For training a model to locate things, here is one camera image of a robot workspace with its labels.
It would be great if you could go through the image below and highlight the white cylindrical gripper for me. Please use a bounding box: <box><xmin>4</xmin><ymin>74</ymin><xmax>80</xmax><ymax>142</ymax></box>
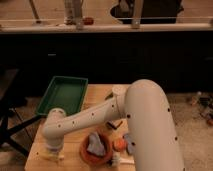
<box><xmin>46</xmin><ymin>139</ymin><xmax>64</xmax><ymax>153</ymax></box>

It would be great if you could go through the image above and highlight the yellow banana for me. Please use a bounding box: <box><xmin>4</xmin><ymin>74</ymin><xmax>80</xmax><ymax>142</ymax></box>
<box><xmin>37</xmin><ymin>151</ymin><xmax>64</xmax><ymax>162</ymax></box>

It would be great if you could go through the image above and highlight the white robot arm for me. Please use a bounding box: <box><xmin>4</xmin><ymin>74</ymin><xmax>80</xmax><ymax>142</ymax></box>
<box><xmin>42</xmin><ymin>79</ymin><xmax>185</xmax><ymax>171</ymax></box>

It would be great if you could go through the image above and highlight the green plastic tray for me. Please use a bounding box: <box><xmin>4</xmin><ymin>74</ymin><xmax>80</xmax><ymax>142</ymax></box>
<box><xmin>36</xmin><ymin>76</ymin><xmax>88</xmax><ymax>117</ymax></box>

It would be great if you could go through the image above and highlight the blue grey cloth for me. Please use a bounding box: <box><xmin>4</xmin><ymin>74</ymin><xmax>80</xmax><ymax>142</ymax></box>
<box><xmin>87</xmin><ymin>132</ymin><xmax>106</xmax><ymax>157</ymax></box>

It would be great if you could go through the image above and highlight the orange bowl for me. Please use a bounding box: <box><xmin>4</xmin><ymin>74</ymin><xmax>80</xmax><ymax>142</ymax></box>
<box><xmin>79</xmin><ymin>132</ymin><xmax>113</xmax><ymax>166</ymax></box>

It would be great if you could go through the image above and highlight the orange ball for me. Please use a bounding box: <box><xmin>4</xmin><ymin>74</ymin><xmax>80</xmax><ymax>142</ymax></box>
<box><xmin>113</xmin><ymin>138</ymin><xmax>127</xmax><ymax>152</ymax></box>

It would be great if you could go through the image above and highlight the white dish brush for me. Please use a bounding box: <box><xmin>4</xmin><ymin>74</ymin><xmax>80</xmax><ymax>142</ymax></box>
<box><xmin>108</xmin><ymin>152</ymin><xmax>134</xmax><ymax>167</ymax></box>

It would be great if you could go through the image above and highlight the blue sponge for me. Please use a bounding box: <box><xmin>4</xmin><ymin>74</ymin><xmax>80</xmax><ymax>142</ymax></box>
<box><xmin>123</xmin><ymin>133</ymin><xmax>133</xmax><ymax>155</ymax></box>

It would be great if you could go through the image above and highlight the white cup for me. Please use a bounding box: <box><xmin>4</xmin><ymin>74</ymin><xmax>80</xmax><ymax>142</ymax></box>
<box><xmin>112</xmin><ymin>85</ymin><xmax>127</xmax><ymax>96</ymax></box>

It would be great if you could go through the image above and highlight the red object on counter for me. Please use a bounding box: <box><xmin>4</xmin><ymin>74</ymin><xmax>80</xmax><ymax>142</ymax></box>
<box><xmin>83</xmin><ymin>17</ymin><xmax>94</xmax><ymax>25</ymax></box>

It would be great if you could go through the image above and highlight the black chair frame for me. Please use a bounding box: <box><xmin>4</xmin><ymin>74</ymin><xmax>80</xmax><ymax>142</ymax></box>
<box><xmin>0</xmin><ymin>68</ymin><xmax>43</xmax><ymax>158</ymax></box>

